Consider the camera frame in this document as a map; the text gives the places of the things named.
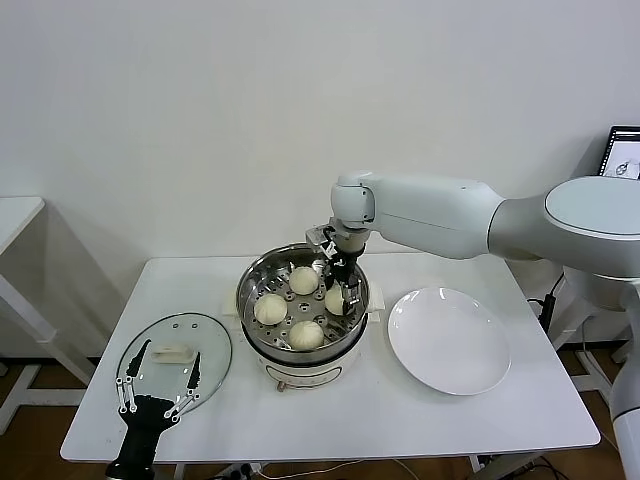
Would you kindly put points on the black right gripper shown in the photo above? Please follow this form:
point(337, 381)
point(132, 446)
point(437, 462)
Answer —
point(345, 267)

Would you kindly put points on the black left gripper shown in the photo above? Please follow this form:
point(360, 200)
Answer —
point(147, 420)

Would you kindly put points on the white steamed baozi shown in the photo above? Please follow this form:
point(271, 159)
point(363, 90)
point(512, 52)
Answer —
point(271, 308)
point(334, 301)
point(303, 281)
point(306, 335)

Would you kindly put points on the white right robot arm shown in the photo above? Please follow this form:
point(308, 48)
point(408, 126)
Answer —
point(425, 210)

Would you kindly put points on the stainless steel steamer basket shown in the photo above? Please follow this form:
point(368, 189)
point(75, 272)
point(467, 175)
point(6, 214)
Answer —
point(252, 282)

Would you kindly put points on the white table leg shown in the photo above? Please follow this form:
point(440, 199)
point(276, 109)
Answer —
point(474, 467)
point(179, 472)

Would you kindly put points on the white round plate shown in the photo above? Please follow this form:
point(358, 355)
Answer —
point(450, 340)

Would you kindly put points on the white power strip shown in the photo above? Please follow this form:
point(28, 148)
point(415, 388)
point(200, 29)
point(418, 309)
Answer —
point(245, 470)

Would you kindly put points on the black power adapter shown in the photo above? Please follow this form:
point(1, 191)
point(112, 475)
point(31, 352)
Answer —
point(547, 310)

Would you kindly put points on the white empty side table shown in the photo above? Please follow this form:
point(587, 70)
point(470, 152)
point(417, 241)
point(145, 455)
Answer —
point(20, 215)

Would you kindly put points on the dark grey laptop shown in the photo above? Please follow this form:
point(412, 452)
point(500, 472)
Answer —
point(622, 150)

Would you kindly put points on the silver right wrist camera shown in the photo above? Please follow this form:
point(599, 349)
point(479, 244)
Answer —
point(316, 236)

